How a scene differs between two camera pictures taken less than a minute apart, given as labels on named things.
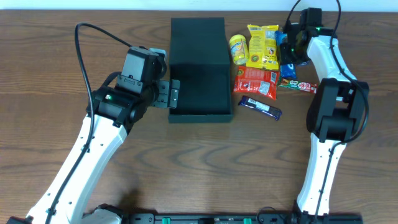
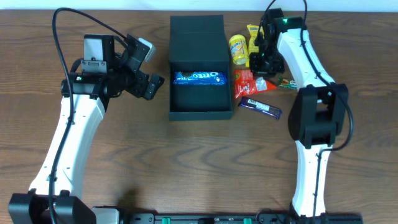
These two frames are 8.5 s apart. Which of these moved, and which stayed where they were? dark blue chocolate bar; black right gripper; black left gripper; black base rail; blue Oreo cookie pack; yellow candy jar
Moved: blue Oreo cookie pack; black right gripper; black left gripper
Stayed: black base rail; yellow candy jar; dark blue chocolate bar
